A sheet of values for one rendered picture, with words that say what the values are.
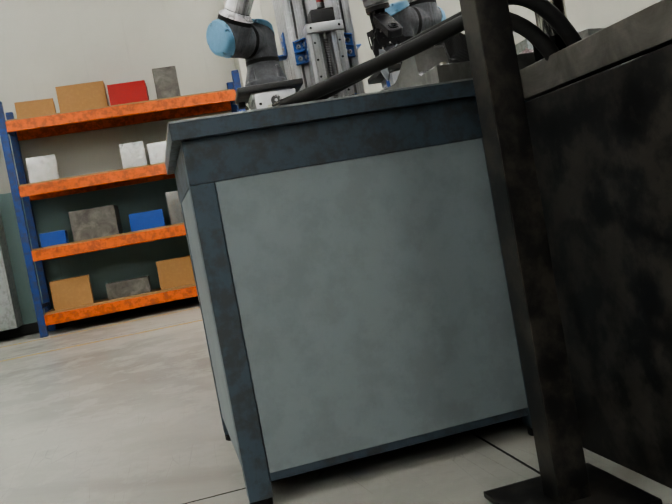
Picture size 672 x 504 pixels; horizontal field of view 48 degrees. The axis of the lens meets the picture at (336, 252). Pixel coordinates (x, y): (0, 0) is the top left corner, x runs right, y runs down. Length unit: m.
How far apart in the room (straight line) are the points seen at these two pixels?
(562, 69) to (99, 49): 6.46
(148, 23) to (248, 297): 6.27
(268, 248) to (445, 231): 0.38
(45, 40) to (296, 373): 6.38
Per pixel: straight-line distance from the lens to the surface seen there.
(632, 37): 1.31
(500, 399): 1.74
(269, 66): 2.67
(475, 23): 1.34
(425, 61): 1.94
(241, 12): 2.59
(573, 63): 1.45
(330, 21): 2.84
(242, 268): 1.55
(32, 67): 7.67
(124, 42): 7.65
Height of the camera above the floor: 0.56
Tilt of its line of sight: 3 degrees down
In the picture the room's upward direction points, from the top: 10 degrees counter-clockwise
